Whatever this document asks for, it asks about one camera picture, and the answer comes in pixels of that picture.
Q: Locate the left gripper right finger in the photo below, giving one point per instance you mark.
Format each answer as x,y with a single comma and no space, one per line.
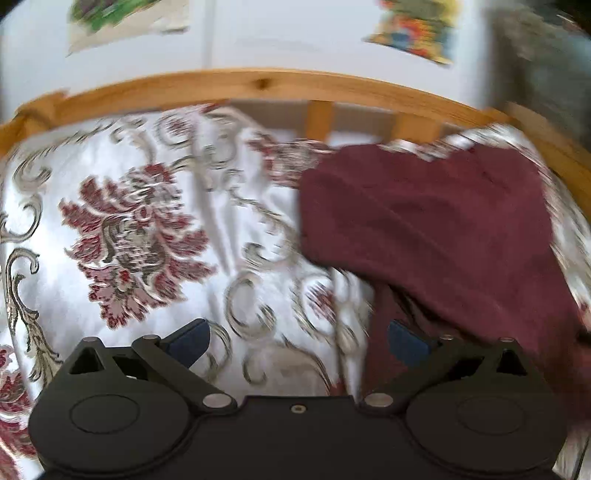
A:
427,360

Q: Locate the plastic-wrapped blue bedding bag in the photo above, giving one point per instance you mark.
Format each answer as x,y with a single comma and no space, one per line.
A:
551,51

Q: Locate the maroon long-sleeve top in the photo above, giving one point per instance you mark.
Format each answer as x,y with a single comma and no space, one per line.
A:
460,245

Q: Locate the blond cartoon boy poster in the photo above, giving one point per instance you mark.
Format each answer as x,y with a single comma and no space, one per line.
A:
92,23

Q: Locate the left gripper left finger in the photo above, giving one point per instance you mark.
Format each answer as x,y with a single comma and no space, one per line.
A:
170,358

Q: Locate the white floral bedspread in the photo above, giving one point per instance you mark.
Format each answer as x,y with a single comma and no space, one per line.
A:
138,224

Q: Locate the white wall pipe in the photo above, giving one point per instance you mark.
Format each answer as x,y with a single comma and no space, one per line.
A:
209,33

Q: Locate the wooden bed frame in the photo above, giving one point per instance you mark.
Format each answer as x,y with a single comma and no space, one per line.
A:
418,116

